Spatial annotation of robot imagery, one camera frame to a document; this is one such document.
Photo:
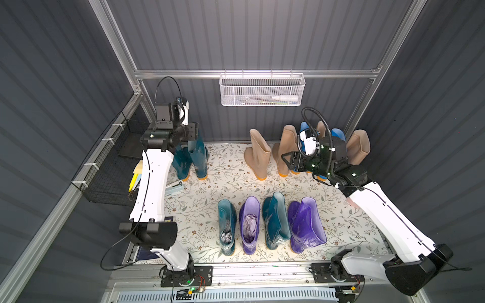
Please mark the blue rain boot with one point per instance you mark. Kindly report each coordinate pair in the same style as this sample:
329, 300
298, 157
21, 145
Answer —
335, 142
303, 127

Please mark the white vent grille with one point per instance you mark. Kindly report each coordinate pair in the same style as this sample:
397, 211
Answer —
233, 295

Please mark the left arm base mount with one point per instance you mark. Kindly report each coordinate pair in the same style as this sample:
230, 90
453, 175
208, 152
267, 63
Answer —
199, 276

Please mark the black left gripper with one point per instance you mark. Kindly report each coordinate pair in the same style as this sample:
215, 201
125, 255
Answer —
190, 132

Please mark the teal rain boot front right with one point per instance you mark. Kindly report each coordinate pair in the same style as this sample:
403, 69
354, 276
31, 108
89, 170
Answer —
275, 218

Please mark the purple rain boot front right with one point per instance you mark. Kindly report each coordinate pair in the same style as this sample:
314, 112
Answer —
306, 229

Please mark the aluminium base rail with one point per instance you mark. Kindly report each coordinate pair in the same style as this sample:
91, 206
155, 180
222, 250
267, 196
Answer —
224, 275

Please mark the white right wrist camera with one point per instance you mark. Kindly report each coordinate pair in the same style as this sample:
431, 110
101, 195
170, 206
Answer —
309, 141

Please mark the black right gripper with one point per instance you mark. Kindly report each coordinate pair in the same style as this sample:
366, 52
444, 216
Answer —
297, 161

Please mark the blue rain boot right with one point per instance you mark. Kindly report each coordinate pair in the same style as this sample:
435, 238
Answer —
335, 142

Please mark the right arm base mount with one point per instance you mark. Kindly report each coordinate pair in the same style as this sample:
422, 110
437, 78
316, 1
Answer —
327, 272

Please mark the white wire wall basket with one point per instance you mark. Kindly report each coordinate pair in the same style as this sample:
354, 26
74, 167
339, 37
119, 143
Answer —
257, 89

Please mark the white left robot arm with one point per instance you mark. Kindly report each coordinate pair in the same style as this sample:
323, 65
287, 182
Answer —
157, 156

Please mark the small light blue box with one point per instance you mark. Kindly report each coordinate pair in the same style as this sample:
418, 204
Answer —
174, 188

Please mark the white tube in basket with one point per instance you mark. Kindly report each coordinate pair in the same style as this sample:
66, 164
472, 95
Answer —
289, 99

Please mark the purple rain boot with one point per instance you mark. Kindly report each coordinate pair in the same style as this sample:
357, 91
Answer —
306, 229
249, 218

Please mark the teal rain boot back row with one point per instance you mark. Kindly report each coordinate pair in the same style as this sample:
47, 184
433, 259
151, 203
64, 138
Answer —
199, 156

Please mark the blue rain boot left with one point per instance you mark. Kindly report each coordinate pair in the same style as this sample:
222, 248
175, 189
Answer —
303, 127

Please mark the purple rain boot front left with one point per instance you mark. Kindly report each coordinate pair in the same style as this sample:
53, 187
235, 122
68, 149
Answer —
249, 218

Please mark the yellow sticky notes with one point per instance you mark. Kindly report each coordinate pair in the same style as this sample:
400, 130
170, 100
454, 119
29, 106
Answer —
136, 178

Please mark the beige rain boot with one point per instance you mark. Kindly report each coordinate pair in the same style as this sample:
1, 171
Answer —
321, 128
257, 156
358, 147
287, 144

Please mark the black wire side basket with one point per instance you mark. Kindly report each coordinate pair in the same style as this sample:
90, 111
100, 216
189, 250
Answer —
109, 175

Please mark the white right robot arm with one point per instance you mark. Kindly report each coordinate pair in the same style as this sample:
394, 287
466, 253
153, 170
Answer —
415, 258

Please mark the teal rain boot front left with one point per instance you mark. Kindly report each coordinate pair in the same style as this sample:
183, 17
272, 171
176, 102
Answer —
227, 226

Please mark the teal rain boot carried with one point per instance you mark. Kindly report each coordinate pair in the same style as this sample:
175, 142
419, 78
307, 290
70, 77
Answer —
182, 162

